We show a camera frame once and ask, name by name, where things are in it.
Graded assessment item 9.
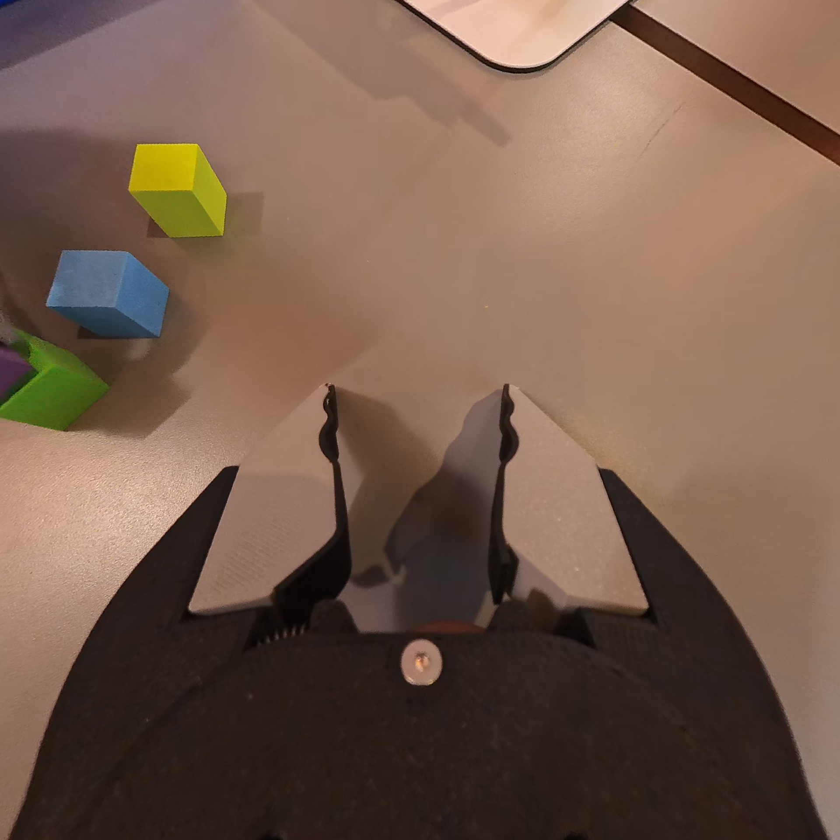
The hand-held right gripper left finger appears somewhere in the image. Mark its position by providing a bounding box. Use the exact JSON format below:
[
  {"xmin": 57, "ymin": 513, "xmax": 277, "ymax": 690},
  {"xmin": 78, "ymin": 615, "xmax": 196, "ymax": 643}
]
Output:
[{"xmin": 188, "ymin": 384, "xmax": 354, "ymax": 616}]

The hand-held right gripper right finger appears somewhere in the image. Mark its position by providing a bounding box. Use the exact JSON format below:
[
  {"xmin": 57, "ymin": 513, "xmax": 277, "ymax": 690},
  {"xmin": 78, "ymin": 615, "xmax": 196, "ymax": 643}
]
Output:
[{"xmin": 489, "ymin": 384, "xmax": 651, "ymax": 618}]

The green foam cube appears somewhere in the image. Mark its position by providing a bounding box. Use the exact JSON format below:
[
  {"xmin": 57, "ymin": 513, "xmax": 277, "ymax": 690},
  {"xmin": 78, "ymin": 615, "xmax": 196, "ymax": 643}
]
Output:
[{"xmin": 0, "ymin": 328, "xmax": 110, "ymax": 432}]

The blue foam cube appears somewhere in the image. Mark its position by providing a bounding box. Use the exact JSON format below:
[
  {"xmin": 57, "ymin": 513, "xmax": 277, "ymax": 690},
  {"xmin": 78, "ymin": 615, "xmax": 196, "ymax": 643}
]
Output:
[{"xmin": 46, "ymin": 249, "xmax": 170, "ymax": 339}]

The purple foam cube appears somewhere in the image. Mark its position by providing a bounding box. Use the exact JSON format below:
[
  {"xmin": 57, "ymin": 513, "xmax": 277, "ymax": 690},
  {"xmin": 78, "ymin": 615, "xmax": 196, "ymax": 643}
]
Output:
[{"xmin": 0, "ymin": 346, "xmax": 34, "ymax": 403}]

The yellow foam cube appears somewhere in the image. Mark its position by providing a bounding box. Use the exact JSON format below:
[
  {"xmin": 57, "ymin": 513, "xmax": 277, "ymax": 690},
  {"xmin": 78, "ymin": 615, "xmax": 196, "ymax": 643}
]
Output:
[{"xmin": 128, "ymin": 143, "xmax": 228, "ymax": 238}]

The white document stand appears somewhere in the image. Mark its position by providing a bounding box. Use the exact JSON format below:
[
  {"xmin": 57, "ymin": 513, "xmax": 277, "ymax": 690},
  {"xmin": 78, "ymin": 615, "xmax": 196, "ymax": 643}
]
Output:
[{"xmin": 397, "ymin": 0, "xmax": 637, "ymax": 72}]

